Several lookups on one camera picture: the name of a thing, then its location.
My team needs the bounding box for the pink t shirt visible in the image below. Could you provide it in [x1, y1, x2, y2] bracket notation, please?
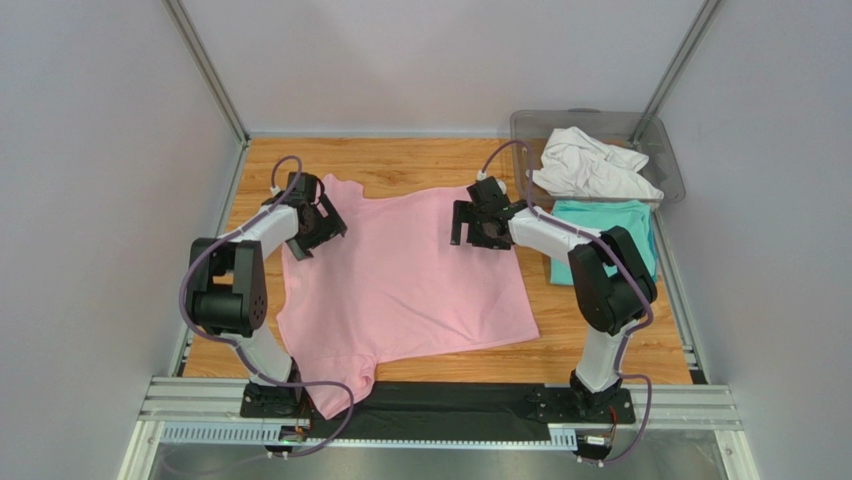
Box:
[277, 175, 539, 418]

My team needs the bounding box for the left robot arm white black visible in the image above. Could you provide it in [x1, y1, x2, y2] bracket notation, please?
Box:
[179, 172, 347, 395]

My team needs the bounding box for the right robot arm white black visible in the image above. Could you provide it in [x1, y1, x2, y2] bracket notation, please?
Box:
[450, 175, 657, 421]

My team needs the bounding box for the crumpled white t shirt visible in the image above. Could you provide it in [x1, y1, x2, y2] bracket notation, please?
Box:
[531, 127, 664, 201]

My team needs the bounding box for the folded teal t shirt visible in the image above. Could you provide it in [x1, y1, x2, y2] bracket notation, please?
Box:
[551, 200, 659, 281]

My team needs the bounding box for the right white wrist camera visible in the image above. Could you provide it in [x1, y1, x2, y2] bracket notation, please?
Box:
[476, 170, 507, 195]

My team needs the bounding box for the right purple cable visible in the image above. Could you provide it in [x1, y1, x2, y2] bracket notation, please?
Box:
[477, 139, 656, 466]

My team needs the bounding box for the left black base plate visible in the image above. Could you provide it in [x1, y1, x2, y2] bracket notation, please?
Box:
[239, 381, 344, 427]

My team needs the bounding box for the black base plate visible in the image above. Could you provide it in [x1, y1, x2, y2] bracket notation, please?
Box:
[239, 381, 344, 427]
[525, 387, 637, 425]

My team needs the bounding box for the left aluminium corner post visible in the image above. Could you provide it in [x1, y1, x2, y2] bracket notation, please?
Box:
[162, 0, 251, 148]

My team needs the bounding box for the aluminium corner post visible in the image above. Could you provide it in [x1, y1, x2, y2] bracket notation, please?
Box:
[162, 0, 251, 148]
[629, 0, 725, 144]

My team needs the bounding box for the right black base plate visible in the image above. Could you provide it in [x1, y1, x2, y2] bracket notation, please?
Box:
[525, 387, 637, 425]

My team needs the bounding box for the right aluminium corner post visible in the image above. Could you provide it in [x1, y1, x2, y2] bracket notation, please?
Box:
[629, 0, 725, 144]

